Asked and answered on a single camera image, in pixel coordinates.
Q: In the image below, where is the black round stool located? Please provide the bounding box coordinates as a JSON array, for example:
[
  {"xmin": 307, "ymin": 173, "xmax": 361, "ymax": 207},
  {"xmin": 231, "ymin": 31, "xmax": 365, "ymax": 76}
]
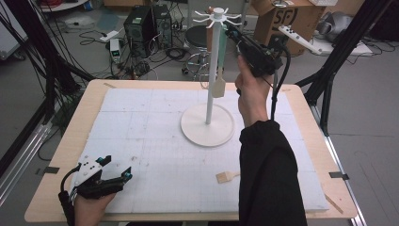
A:
[{"xmin": 182, "ymin": 24, "xmax": 226, "ymax": 82}]

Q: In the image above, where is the white keyboard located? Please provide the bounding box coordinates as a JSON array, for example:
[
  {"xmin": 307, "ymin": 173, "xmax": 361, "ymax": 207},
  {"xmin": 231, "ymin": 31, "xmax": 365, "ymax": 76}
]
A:
[{"xmin": 309, "ymin": 0, "xmax": 339, "ymax": 8}]

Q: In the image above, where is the coiled black cable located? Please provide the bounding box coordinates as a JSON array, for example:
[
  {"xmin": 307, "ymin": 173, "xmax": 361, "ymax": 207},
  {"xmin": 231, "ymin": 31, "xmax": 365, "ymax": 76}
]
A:
[{"xmin": 165, "ymin": 46, "xmax": 186, "ymax": 61}]

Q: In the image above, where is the white hook stand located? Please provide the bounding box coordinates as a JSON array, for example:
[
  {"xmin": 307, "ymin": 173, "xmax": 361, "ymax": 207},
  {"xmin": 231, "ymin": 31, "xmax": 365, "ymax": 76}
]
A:
[{"xmin": 180, "ymin": 7, "xmax": 243, "ymax": 148}]

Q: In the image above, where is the white flat board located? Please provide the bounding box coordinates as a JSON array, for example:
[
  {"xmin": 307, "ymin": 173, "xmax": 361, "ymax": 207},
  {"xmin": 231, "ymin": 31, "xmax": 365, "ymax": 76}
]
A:
[{"xmin": 308, "ymin": 37, "xmax": 375, "ymax": 57}]

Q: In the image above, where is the large black computer tower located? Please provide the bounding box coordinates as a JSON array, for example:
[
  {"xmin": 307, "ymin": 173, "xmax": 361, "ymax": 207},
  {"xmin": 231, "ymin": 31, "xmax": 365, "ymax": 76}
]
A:
[{"xmin": 122, "ymin": 5, "xmax": 157, "ymax": 59}]

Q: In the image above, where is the white round table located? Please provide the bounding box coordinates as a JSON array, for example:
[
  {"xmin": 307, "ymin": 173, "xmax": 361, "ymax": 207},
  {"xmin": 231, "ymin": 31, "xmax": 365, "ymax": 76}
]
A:
[{"xmin": 40, "ymin": 0, "xmax": 88, "ymax": 13}]

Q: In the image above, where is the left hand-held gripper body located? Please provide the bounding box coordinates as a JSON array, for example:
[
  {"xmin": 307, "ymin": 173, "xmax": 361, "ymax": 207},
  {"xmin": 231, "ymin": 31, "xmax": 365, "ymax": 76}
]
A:
[{"xmin": 72, "ymin": 156, "xmax": 125, "ymax": 201}]

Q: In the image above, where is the wooden spatula with green handle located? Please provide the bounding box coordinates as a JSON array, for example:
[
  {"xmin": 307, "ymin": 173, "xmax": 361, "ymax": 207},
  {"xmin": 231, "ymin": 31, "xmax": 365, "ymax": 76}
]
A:
[
  {"xmin": 215, "ymin": 170, "xmax": 242, "ymax": 185},
  {"xmin": 211, "ymin": 26, "xmax": 229, "ymax": 99}
]

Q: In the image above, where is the grey rounded object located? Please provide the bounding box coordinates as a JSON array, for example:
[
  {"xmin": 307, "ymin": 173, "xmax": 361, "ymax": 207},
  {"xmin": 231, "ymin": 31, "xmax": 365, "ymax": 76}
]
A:
[{"xmin": 316, "ymin": 11, "xmax": 354, "ymax": 43}]

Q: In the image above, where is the small white device with display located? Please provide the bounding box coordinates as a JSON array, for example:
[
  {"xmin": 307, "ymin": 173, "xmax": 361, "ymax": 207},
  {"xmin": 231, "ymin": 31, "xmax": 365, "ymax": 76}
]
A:
[{"xmin": 108, "ymin": 38, "xmax": 122, "ymax": 64}]

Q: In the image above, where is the thin wooden stick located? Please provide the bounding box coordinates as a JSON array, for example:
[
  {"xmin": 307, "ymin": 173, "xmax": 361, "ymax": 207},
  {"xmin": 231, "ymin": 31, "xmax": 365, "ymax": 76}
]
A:
[{"xmin": 324, "ymin": 193, "xmax": 344, "ymax": 215}]

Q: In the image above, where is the white power strip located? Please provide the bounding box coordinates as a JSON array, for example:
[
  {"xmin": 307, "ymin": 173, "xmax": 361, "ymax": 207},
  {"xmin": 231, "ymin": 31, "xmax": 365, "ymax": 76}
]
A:
[{"xmin": 99, "ymin": 29, "xmax": 120, "ymax": 43}]

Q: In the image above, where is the slim black computer tower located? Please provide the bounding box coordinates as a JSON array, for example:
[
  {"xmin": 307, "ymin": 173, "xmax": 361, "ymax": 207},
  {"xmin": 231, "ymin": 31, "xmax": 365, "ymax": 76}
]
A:
[{"xmin": 152, "ymin": 3, "xmax": 173, "ymax": 50}]

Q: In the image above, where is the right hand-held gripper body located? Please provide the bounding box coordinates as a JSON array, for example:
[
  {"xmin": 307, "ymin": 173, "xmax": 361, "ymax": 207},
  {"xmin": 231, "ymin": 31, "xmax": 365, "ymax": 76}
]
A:
[{"xmin": 236, "ymin": 24, "xmax": 323, "ymax": 78}]

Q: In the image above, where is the person's left hand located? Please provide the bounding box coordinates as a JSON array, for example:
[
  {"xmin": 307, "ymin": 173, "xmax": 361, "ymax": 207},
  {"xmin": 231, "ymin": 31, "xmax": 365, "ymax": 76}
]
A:
[{"xmin": 73, "ymin": 192, "xmax": 117, "ymax": 226}]

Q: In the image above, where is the black tape piece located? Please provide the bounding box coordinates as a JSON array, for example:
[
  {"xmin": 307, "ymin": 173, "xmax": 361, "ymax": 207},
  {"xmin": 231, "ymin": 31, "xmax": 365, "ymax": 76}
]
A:
[
  {"xmin": 328, "ymin": 171, "xmax": 350, "ymax": 181},
  {"xmin": 35, "ymin": 166, "xmax": 60, "ymax": 176}
]

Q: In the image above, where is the person's right hand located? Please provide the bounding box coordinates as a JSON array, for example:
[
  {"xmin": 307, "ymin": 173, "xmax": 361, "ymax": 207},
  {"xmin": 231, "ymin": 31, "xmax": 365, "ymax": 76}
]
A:
[{"xmin": 234, "ymin": 56, "xmax": 275, "ymax": 128}]

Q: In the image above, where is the white grid mat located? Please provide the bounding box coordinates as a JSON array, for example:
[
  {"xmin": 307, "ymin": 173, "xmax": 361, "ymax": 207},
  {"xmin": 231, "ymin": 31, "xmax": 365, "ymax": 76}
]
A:
[{"xmin": 61, "ymin": 88, "xmax": 330, "ymax": 216}]

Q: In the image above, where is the aluminium rail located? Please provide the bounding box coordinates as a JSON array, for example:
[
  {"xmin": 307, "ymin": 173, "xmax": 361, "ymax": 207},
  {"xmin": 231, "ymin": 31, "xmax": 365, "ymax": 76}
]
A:
[
  {"xmin": 0, "ymin": 121, "xmax": 53, "ymax": 206},
  {"xmin": 310, "ymin": 105, "xmax": 368, "ymax": 226}
]

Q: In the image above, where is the right hand-held gripper black cable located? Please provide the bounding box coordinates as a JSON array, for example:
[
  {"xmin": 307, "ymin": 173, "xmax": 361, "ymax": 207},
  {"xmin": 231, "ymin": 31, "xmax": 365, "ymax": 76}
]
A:
[{"xmin": 270, "ymin": 40, "xmax": 292, "ymax": 121}]

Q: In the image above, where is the black metal stand with cables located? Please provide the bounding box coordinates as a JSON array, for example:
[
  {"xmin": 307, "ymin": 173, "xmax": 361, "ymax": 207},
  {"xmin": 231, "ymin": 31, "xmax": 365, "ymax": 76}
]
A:
[{"xmin": 0, "ymin": 0, "xmax": 95, "ymax": 123}]

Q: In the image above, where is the brown cardboard box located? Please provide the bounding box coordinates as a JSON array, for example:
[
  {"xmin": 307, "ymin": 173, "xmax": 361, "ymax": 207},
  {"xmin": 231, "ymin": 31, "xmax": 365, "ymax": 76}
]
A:
[{"xmin": 250, "ymin": 0, "xmax": 327, "ymax": 58}]

